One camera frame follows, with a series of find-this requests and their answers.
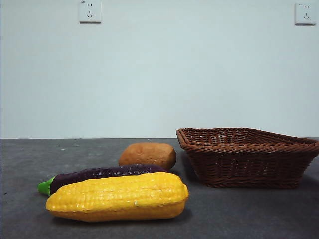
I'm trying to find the white wall socket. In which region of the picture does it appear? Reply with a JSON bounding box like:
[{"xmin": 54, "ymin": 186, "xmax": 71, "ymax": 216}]
[
  {"xmin": 295, "ymin": 2, "xmax": 314, "ymax": 26},
  {"xmin": 79, "ymin": 0, "xmax": 102, "ymax": 24}
]

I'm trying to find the brown wicker basket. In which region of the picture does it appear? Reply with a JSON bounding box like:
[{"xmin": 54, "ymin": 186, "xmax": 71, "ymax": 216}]
[{"xmin": 175, "ymin": 127, "xmax": 319, "ymax": 189}]

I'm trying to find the brown potato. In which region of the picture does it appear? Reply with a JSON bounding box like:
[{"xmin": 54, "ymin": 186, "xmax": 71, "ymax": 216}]
[{"xmin": 118, "ymin": 143, "xmax": 177, "ymax": 170}]

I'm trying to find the purple eggplant with green stem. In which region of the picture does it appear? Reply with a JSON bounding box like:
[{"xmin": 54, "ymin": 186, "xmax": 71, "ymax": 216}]
[{"xmin": 37, "ymin": 164, "xmax": 170, "ymax": 197}]

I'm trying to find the yellow corn cob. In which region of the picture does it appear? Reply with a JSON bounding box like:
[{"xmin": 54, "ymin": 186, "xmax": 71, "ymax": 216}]
[{"xmin": 45, "ymin": 171, "xmax": 189, "ymax": 223}]

